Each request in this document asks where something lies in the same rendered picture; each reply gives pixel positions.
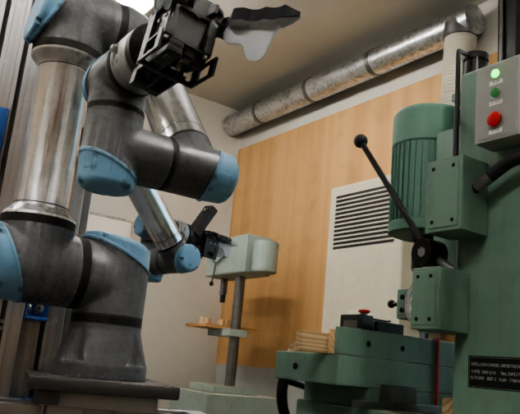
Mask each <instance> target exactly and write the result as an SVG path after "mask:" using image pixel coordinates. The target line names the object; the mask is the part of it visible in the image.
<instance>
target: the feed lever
mask: <svg viewBox="0 0 520 414"><path fill-rule="evenodd" d="M353 143H354V145H355V146H356V147H357V148H362V150H363V151H364V153H365V155H366V157H367V158H368V159H369V161H370V163H371V165H372V167H373V168H374V170H375V171H376V173H377V174H378V176H379V178H380V180H381V181H382V182H383V184H384V186H385V188H386V190H387V191H388V193H389V194H390V196H391V198H392V199H393V201H394V203H395V204H396V206H397V207H398V209H399V211H400V213H401V214H402V216H403V217H404V219H405V221H406V222H407V225H408V226H409V228H410V229H411V230H412V232H413V234H414V236H415V237H416V239H417V241H416V242H415V244H414V245H413V247H412V261H413V262H414V264H415V265H417V266H420V267H424V268H425V267H435V266H441V267H445V268H449V269H455V270H456V267H455V266H454V265H453V264H451V263H449V262H448V261H447V259H448V255H449V253H448V249H447V247H446V245H445V244H444V243H443V242H440V241H435V240H431V239H428V238H424V237H423V236H422V235H421V233H420V231H419V229H418V228H417V226H416V224H415V223H414V222H413V220H412V218H411V216H410V215H409V213H408V212H407V210H406V209H405V207H404V205H403V203H402V201H401V200H400V199H399V198H398V195H397V194H396V192H395V190H394V189H393V188H392V186H391V184H390V183H389V180H388V179H387V177H386V176H385V175H384V173H383V171H382V170H381V168H380V166H379V164H378V163H377V162H376V160H375V158H374V156H373V155H372V153H371V152H370V150H369V149H368V147H367V143H368V140H367V137H366V136H365V135H363V134H359V135H356V136H355V138H354V140H353Z"/></svg>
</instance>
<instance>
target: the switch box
mask: <svg viewBox="0 0 520 414"><path fill-rule="evenodd" d="M494 69H500V76H499V77H498V78H496V79H493V78H492V77H491V72H492V71H493V70H494ZM501 78H503V82H501V83H499V84H497V85H492V86H490V82H491V81H496V80H498V79H501ZM495 87H499V88H500V89H501V94H500V96H499V97H498V98H497V99H503V103H498V104H496V105H493V106H490V102H492V101H495V100H497V99H492V98H491V97H490V92H491V90H492V89H493V88H495ZM494 111H496V112H499V113H500V114H501V120H500V123H499V124H498V125H497V126H489V125H488V124H487V121H486V120H487V117H488V115H489V114H490V113H492V112H494ZM499 127H502V131H501V132H497V133H494V134H490V135H489V130H493V129H495V128H499ZM475 144H476V145H477V146H480V147H481V148H484V149H486V150H489V151H492V152H496V151H500V150H506V149H510V148H513V147H517V146H520V56H516V57H512V58H510V59H507V60H504V61H502V62H498V63H496V64H494V65H491V66H488V67H485V68H482V69H480V70H478V71H476V133H475Z"/></svg>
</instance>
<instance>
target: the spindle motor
mask: <svg viewBox="0 0 520 414"><path fill-rule="evenodd" d="M453 123H454V106H452V105H448V104H444V103H417V104H413V105H409V106H406V107H404V108H401V109H400V110H398V112H397V113H396V115H395V117H394V118H393V144H392V163H391V178H390V184H391V186H392V188H393V189H394V190H395V192H396V194H397V195H398V198H399V199H400V200H401V201H402V203H403V205H404V207H405V209H406V210H407V212H408V213H409V215H410V216H411V218H412V220H413V222H414V223H415V224H416V226H417V228H418V229H419V231H420V233H421V235H427V236H432V235H430V234H426V196H427V174H428V163H430V162H434V161H436V148H437V133H439V132H442V131H447V130H450V129H453ZM388 234H389V236H391V237H394V238H396V239H399V240H402V241H405V242H412V237H414V234H413V232H412V230H411V229H410V228H409V226H408V225H407V222H406V221H405V219H404V217H403V216H402V214H401V213H400V211H399V209H398V207H397V206H396V204H395V203H394V201H393V199H392V198H391V196H390V195H389V225H388Z"/></svg>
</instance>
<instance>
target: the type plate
mask: <svg viewBox="0 0 520 414"><path fill-rule="evenodd" d="M468 388H477V389H493V390H502V391H511V392H519V393H520V357H502V356H469V355H468Z"/></svg>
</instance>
